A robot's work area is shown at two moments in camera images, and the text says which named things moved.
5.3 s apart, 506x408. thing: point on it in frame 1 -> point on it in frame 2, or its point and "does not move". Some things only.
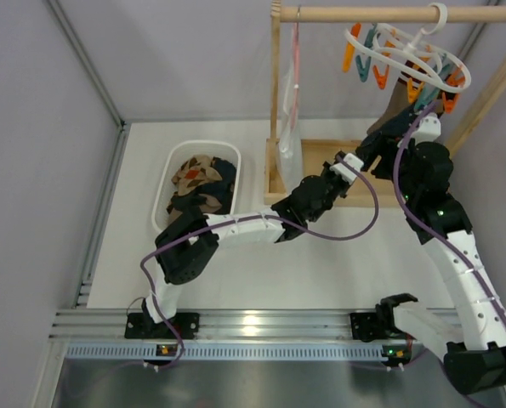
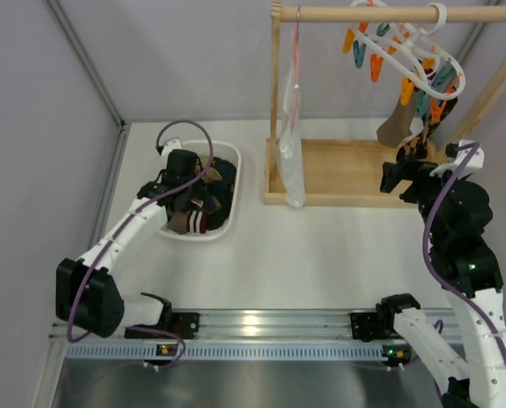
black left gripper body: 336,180 -> 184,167
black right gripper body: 404,123 -> 408,171
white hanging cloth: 289,151 does not move
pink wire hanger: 296,71 does not move
